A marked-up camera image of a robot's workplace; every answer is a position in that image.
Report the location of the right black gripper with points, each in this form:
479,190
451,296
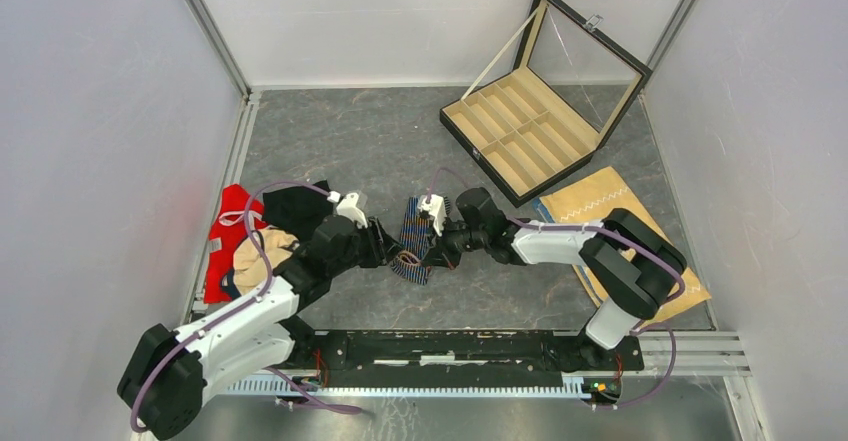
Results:
440,252

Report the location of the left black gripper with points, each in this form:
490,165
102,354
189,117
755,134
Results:
382,247

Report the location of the blue striped boxer shorts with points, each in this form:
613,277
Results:
414,239

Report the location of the black underwear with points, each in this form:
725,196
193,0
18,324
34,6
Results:
298,211

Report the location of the black compartment box glass lid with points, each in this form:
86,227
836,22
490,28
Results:
547,102

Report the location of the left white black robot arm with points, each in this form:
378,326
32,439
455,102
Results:
173,373

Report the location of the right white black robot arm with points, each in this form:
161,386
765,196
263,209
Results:
639,270

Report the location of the beige underwear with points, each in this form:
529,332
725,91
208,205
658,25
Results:
248,268

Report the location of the red underwear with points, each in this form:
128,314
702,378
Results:
226,234

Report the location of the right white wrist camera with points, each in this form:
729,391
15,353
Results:
433,208

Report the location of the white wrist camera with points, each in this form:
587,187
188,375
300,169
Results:
433,208
350,206

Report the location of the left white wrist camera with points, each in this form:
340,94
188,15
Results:
350,206

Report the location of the white cable tray strip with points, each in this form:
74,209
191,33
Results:
565,387

